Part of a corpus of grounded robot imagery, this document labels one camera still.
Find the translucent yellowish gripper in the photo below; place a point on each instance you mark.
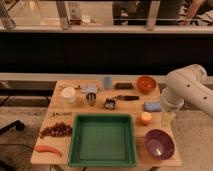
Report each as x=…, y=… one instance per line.
x=167, y=117

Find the orange bowl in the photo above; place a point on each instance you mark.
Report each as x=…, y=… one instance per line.
x=146, y=84

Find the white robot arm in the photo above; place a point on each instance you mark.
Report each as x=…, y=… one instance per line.
x=185, y=84

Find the orange fruit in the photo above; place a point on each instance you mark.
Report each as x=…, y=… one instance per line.
x=146, y=118

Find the blue sponge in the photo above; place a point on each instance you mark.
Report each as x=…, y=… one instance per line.
x=152, y=106

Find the purple bowl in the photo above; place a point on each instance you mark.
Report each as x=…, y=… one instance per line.
x=159, y=144

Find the black rectangular block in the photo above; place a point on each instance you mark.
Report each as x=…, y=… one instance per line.
x=123, y=86

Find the light blue cup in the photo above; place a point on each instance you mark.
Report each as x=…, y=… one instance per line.
x=107, y=82

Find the green plastic tray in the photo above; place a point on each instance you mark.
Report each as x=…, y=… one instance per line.
x=102, y=140

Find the grey folded cloth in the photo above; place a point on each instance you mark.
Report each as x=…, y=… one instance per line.
x=89, y=89

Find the white cup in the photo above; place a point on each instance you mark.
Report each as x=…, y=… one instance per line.
x=68, y=94

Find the bunch of red grapes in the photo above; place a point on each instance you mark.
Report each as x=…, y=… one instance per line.
x=57, y=130

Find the orange carrot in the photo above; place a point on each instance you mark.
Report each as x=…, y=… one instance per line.
x=43, y=148

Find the black chair base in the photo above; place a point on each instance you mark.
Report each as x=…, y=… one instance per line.
x=18, y=125

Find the black handled peeler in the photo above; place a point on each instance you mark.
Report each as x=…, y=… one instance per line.
x=126, y=97

